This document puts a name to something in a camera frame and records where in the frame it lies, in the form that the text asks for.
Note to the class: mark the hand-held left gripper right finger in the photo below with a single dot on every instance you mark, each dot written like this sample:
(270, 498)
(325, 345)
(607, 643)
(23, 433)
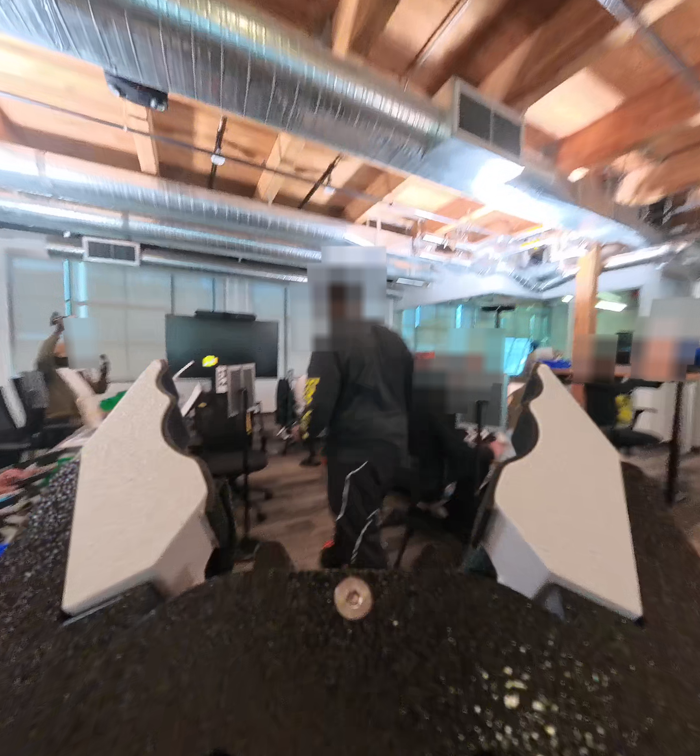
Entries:
(574, 508)

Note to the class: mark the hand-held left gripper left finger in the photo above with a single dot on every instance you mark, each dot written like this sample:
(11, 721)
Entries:
(132, 496)

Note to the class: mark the grey work table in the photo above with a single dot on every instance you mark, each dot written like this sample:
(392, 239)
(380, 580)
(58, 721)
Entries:
(8, 490)

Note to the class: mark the grey desktop device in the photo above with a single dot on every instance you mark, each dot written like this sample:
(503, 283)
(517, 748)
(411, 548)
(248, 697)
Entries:
(238, 388)

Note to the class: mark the black wall screen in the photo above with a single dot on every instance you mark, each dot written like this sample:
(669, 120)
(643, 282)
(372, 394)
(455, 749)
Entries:
(220, 343)

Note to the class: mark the wooden post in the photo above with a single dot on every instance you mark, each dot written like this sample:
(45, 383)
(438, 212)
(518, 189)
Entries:
(586, 307)

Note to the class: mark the silver spiral air duct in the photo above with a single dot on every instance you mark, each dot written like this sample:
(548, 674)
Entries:
(149, 207)

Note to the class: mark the wide silver air duct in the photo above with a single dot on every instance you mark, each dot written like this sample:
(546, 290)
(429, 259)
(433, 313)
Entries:
(208, 47)

